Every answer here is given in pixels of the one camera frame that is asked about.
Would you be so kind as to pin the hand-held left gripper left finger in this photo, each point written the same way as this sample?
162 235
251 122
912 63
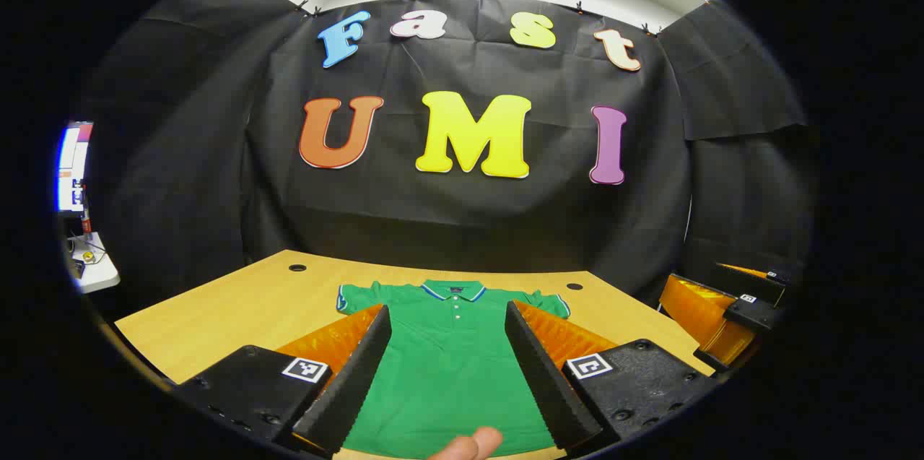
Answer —
361 373

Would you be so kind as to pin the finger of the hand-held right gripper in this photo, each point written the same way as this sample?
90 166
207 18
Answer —
754 312
758 283

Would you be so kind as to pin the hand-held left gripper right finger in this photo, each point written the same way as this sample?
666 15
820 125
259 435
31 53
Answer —
545 380

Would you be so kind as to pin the green T-shirt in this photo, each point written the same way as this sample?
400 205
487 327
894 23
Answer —
447 373

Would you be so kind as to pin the black backdrop cloth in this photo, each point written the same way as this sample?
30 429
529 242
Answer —
469 214

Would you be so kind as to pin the computer monitor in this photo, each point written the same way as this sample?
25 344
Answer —
72 164

